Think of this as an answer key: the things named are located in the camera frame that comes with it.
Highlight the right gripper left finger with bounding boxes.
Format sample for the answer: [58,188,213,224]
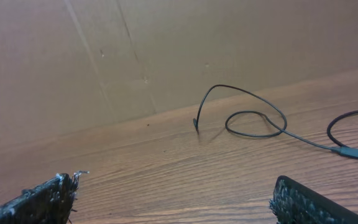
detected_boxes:
[0,172,81,224]

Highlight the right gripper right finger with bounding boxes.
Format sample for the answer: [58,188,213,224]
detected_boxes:
[269,175,358,224]

